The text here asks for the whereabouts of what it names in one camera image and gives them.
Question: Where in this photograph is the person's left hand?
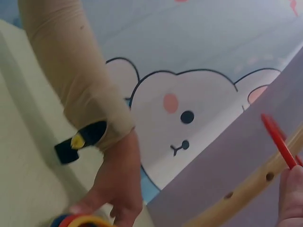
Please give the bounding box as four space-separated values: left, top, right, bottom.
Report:
68 129 144 227

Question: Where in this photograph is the person's right hand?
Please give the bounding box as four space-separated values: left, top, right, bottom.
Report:
278 165 303 227

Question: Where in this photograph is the multicoloured ring toy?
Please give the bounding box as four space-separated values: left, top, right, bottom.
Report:
46 212 113 227

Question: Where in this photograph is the red plastic stick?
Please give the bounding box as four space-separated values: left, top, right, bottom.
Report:
260 113 303 170

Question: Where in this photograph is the person's left forearm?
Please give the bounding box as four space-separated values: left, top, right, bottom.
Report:
18 0 137 154

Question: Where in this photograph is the black wrist band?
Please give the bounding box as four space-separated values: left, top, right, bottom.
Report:
53 120 107 165

